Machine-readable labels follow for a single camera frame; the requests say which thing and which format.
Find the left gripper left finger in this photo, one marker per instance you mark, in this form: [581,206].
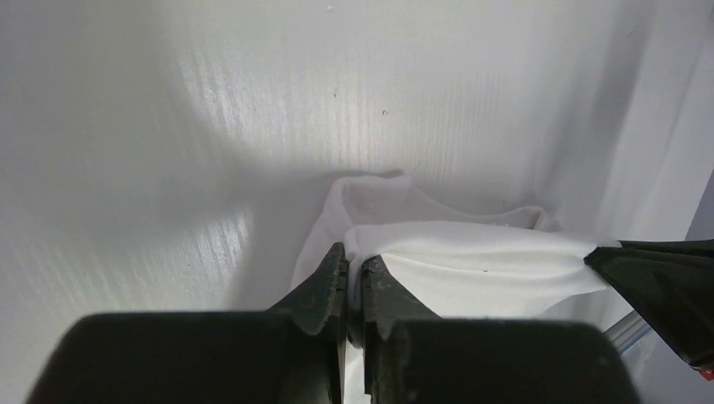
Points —
[292,352]

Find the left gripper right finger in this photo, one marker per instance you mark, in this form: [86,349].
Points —
[411,355]

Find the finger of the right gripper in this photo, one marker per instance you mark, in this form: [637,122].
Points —
[670,285]

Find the white t-shirt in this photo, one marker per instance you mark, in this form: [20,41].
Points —
[519,264]

